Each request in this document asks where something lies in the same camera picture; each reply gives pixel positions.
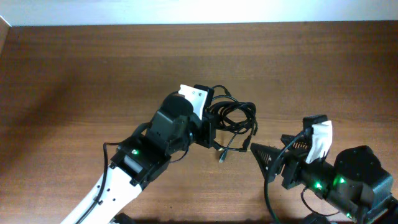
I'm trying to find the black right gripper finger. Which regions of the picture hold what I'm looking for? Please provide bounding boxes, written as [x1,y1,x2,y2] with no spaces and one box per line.
[250,143,283,182]
[280,134,310,151]

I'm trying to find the thick black HDMI cable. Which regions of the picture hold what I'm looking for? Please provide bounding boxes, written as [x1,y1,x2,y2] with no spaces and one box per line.
[206,84,259,152]

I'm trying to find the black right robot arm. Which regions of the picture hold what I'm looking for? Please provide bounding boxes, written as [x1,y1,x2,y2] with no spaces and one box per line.
[251,134,397,223]

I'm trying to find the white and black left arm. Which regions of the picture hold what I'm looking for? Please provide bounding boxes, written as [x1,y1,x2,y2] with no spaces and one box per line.
[63,93,211,223]

